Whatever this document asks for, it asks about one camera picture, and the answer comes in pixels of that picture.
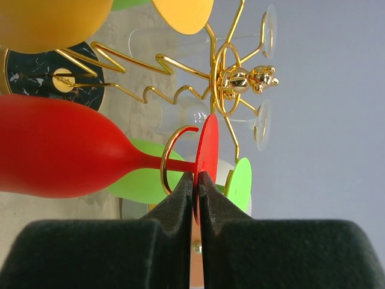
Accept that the gold wine glass rack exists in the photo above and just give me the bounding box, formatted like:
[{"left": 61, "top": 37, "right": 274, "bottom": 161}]
[{"left": 0, "top": 0, "right": 280, "bottom": 196}]

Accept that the clear wine glass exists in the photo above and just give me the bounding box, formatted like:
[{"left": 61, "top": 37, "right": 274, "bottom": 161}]
[
  {"left": 153, "top": 98, "right": 273, "bottom": 152},
  {"left": 128, "top": 5, "right": 277, "bottom": 62}
]

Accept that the green plastic goblet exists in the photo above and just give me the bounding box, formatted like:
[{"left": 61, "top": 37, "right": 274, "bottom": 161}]
[
  {"left": 105, "top": 137, "right": 253, "bottom": 213},
  {"left": 111, "top": 0, "right": 150, "bottom": 11}
]

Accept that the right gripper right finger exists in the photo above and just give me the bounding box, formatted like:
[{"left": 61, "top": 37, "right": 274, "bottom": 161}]
[{"left": 198, "top": 172, "right": 384, "bottom": 288}]

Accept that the pastel mini drawer chest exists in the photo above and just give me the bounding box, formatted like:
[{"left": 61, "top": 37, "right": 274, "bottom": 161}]
[{"left": 119, "top": 158, "right": 253, "bottom": 289}]

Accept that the orange plastic goblet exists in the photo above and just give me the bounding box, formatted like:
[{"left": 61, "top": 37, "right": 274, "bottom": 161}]
[{"left": 1, "top": 1, "right": 214, "bottom": 54}]

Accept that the red plastic goblet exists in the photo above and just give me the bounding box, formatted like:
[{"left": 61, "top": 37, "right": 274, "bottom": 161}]
[{"left": 0, "top": 93, "right": 220, "bottom": 226}]

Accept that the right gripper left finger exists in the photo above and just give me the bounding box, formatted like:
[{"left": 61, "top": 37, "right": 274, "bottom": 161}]
[{"left": 1, "top": 173, "right": 193, "bottom": 288}]

